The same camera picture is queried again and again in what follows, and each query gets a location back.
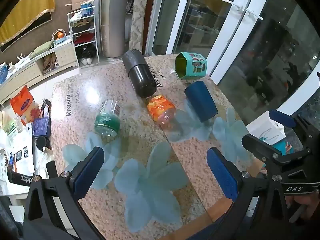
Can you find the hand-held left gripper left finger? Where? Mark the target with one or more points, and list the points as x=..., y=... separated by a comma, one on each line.
x=89, y=170

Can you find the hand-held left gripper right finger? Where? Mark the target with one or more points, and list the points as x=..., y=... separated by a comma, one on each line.
x=222, y=176

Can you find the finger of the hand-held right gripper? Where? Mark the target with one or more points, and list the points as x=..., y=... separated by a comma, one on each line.
x=282, y=119
x=261, y=148

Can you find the dark blue cup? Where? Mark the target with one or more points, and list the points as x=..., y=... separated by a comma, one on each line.
x=201, y=102

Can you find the green hexagonal printed cup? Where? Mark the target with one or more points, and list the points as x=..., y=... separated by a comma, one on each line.
x=192, y=66

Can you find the black ribbed cup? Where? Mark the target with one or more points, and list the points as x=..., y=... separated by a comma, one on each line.
x=140, y=76

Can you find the person's right hand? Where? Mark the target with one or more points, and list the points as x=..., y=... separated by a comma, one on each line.
x=307, y=206

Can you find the white paper bag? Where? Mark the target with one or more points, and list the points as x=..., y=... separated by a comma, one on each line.
x=266, y=130

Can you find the teal packet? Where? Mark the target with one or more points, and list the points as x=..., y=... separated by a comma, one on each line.
x=282, y=148

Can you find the dark blue box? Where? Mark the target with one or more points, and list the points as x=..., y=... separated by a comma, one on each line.
x=41, y=126

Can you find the black printed box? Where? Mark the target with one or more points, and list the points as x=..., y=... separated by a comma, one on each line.
x=20, y=178

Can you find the orange plastic bottle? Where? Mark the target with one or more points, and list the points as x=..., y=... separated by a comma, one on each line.
x=161, y=108

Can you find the orange bag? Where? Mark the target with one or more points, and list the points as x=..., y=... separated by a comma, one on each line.
x=23, y=103

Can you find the white shoes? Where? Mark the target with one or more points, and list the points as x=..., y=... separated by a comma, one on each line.
x=86, y=61

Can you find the white cabinet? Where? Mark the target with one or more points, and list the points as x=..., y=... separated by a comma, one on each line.
x=63, y=55

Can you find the black shoes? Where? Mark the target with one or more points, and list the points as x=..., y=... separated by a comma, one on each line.
x=86, y=51

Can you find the green cushion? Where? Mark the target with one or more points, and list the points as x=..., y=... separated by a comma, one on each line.
x=42, y=49

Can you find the bowl of oranges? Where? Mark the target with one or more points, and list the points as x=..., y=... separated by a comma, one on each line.
x=59, y=35

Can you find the white shelf rack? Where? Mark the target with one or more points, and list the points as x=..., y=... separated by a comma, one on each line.
x=93, y=30

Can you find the grey standing air conditioner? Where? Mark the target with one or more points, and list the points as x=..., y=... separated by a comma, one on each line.
x=113, y=20

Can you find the patterned curtain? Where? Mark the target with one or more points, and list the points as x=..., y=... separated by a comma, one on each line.
x=138, y=17

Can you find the blue and white box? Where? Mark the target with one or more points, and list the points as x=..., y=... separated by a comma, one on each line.
x=87, y=8

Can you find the cardboard box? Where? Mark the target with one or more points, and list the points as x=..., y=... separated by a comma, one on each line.
x=76, y=3

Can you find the yellow cloth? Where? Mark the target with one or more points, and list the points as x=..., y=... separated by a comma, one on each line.
x=25, y=13

